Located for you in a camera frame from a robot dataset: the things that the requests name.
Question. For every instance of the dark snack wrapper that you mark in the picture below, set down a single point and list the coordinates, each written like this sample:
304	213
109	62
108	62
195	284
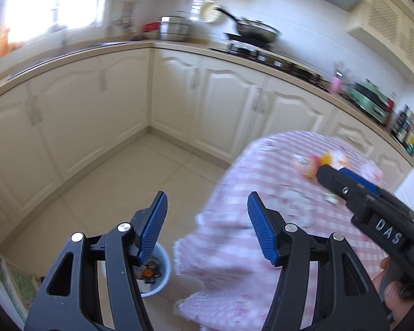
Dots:
149	272

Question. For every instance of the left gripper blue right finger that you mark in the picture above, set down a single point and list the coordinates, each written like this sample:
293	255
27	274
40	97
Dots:
287	247

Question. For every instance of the pink checked tablecloth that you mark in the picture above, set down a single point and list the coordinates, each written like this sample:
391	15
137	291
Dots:
239	282

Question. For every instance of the red bowl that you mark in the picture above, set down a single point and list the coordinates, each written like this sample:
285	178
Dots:
152	27

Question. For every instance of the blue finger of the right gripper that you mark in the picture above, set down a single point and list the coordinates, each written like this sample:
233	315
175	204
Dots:
372	188
339	182

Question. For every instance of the black wok with lid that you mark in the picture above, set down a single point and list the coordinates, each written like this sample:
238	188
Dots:
252	29

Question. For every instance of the red cap sauce bottle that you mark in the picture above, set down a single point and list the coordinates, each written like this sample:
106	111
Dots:
390	107

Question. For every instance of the white orange plastic bag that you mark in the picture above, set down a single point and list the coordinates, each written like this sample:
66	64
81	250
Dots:
339	160

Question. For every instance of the cream perforated colander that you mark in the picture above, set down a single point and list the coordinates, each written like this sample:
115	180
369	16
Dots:
209	12

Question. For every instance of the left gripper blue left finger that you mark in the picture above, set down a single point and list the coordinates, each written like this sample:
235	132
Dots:
127	246

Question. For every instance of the yellow pink candy wrapper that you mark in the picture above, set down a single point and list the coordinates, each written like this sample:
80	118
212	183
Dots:
308	166

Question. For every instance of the steel sink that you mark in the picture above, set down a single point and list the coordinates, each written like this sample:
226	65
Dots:
61	55

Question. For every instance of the person's right hand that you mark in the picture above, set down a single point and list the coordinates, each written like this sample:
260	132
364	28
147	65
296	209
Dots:
388	286

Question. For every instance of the green electric cooker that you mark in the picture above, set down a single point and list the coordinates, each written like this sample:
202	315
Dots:
370	100

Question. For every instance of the steel steamer pot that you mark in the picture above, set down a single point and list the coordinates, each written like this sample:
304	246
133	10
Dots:
174	28

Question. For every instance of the dark glass bottle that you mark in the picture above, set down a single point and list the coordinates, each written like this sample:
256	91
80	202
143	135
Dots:
399	122

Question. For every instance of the pink utensil cup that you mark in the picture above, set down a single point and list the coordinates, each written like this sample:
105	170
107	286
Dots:
339	72

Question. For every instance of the cream lower cabinets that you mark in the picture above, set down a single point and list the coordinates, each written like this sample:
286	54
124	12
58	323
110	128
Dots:
62	118

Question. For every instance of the wall utensil rack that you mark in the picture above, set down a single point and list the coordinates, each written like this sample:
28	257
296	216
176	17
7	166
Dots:
121	18

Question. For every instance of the black gas stove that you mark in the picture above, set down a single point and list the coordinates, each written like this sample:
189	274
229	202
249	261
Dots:
274	60

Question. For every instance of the kitchen window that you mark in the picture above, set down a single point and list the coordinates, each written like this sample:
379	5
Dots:
24	20

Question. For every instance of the blue trash bucket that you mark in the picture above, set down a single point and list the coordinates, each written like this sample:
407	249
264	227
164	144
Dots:
147	290

